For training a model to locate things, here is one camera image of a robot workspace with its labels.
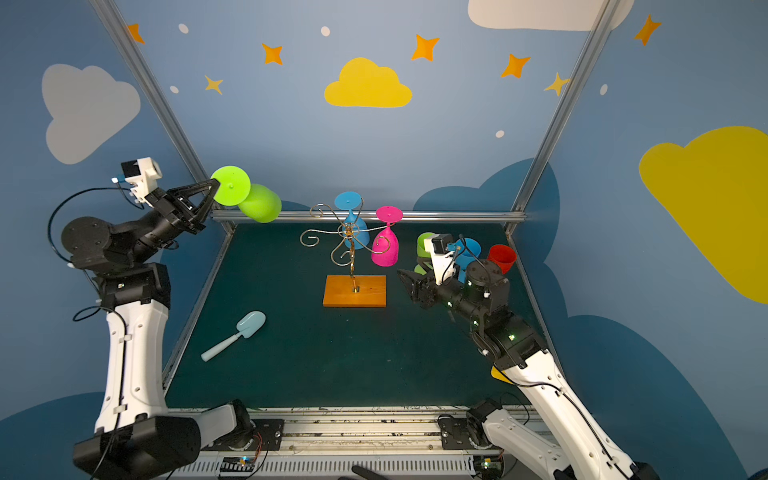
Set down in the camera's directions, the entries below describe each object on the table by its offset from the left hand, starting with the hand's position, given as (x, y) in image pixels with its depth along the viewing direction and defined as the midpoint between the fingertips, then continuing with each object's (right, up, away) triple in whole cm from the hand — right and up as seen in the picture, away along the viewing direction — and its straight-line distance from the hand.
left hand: (217, 183), depth 52 cm
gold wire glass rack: (+19, -12, +18) cm, 29 cm away
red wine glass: (+67, -13, +40) cm, 79 cm away
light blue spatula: (-14, -35, +41) cm, 56 cm away
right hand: (+36, -14, +11) cm, 40 cm away
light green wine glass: (+43, -18, +59) cm, 75 cm away
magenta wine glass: (+30, -10, +35) cm, 47 cm away
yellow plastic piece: (+63, -48, +32) cm, 85 cm away
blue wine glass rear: (+22, -6, +27) cm, 35 cm away
